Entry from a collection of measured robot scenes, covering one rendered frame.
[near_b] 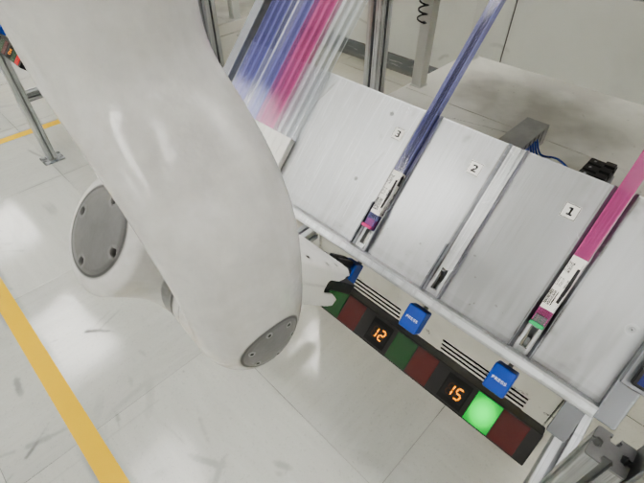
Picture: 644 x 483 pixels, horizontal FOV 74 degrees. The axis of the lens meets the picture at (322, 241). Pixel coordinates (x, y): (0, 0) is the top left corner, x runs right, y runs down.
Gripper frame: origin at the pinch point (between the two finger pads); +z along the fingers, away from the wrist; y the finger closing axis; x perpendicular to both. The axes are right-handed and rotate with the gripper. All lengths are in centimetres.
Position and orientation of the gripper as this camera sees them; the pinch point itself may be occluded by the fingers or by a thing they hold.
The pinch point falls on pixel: (336, 267)
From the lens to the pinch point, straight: 54.6
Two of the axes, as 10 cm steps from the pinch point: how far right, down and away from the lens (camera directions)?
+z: 5.1, 1.3, 8.5
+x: 4.8, -8.6, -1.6
